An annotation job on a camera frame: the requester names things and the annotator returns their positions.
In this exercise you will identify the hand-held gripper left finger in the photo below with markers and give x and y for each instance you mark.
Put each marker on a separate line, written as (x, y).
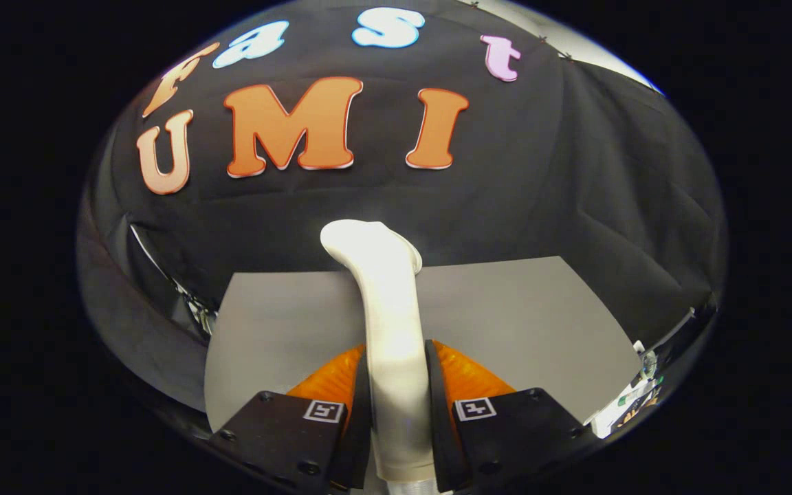
(361, 426)

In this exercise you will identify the white tray of small items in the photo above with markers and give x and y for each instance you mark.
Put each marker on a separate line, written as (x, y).
(619, 405)

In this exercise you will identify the grey top drawer cabinet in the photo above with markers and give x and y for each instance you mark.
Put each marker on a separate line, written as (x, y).
(540, 323)

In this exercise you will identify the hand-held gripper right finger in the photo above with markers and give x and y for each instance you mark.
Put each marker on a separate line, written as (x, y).
(437, 426)

